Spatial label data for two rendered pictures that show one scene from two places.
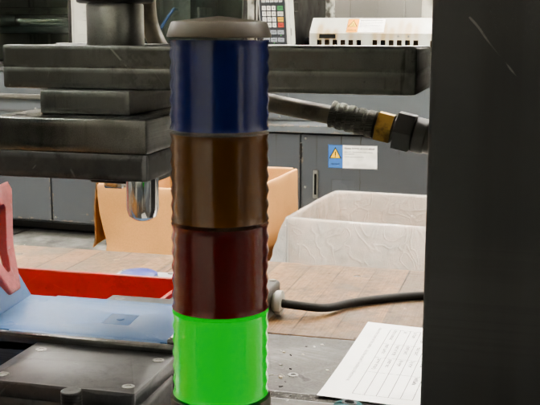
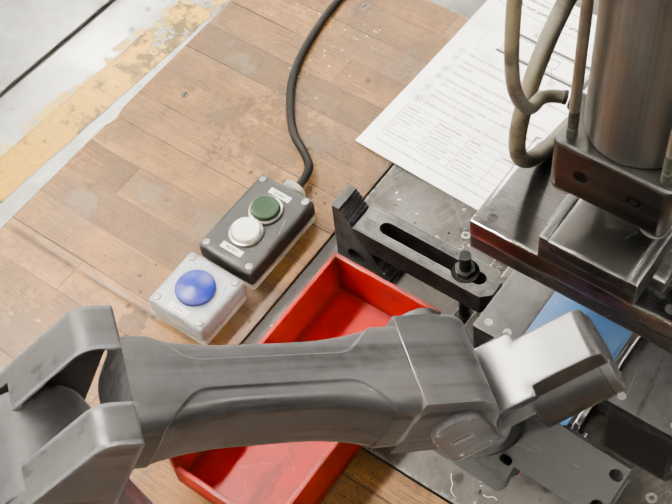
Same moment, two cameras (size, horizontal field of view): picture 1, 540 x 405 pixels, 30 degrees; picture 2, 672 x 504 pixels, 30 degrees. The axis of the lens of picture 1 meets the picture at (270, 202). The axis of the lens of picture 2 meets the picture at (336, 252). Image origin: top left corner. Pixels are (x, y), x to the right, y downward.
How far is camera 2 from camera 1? 117 cm
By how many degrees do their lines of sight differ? 66
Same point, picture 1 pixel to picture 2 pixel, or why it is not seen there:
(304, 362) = (435, 218)
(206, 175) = not seen: outside the picture
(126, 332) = (610, 333)
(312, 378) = not seen: hidden behind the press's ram
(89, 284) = (274, 338)
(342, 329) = (359, 164)
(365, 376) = (488, 189)
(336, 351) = (417, 188)
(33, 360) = (646, 403)
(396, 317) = (339, 113)
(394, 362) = (462, 158)
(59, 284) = not seen: hidden behind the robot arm
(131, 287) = (302, 304)
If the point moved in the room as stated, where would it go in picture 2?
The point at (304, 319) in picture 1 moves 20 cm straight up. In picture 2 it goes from (315, 183) to (294, 51)
